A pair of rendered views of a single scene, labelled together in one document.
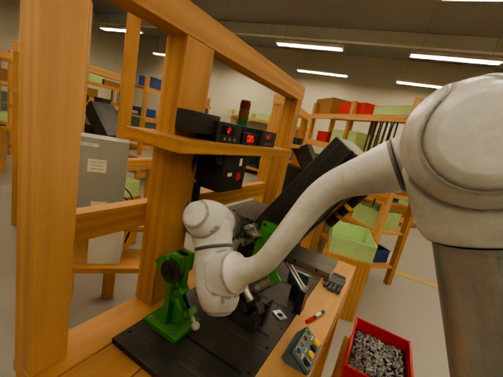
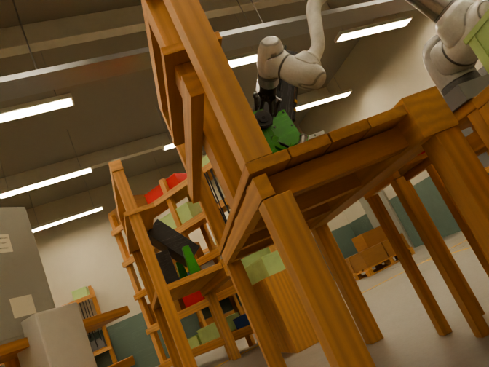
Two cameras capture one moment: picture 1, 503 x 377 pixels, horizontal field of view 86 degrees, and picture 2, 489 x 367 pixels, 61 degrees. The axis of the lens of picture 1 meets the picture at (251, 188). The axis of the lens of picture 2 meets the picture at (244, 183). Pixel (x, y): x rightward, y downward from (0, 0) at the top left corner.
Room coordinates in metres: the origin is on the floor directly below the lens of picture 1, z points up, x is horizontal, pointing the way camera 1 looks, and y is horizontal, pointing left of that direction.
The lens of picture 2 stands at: (-0.27, 1.31, 0.53)
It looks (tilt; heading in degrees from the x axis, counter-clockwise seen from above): 14 degrees up; 320
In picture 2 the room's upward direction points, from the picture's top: 25 degrees counter-clockwise
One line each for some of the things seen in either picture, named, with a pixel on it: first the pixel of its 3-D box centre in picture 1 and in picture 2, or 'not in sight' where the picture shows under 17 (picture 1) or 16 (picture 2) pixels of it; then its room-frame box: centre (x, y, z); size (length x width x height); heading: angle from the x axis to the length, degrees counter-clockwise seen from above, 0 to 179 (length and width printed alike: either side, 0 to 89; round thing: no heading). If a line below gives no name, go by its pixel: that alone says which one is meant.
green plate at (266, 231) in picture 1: (271, 247); (281, 132); (1.01, -0.13, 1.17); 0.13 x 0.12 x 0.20; 153
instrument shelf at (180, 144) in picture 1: (231, 145); (192, 99); (1.22, 0.13, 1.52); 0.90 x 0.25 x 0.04; 153
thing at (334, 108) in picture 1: (343, 176); (201, 259); (4.28, -1.39, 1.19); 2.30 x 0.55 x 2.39; 21
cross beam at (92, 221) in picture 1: (202, 200); (193, 157); (1.27, 0.22, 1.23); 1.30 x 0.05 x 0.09; 153
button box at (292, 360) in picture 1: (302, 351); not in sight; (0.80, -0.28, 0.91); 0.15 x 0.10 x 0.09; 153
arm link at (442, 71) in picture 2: not in sight; (447, 59); (0.37, -0.54, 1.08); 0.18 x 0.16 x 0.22; 150
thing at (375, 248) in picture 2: not in sight; (371, 250); (5.02, -5.40, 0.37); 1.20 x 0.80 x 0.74; 78
